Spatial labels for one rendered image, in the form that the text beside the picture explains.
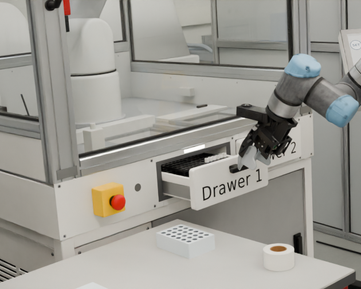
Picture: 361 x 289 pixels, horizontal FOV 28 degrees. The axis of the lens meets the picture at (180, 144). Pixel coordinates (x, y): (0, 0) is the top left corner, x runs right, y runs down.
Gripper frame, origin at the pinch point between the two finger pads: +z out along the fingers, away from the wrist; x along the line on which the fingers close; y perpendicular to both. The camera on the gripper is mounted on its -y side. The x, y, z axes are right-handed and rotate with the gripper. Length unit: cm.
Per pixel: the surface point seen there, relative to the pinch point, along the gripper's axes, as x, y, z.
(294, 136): 42.8, -12.3, 12.4
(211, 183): -8.2, -1.0, 6.3
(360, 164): 171, -36, 86
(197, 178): -13.2, -2.5, 4.2
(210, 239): -21.9, 14.1, 6.5
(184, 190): -12.9, -4.7, 10.7
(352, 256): 153, -6, 117
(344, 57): 76, -27, -3
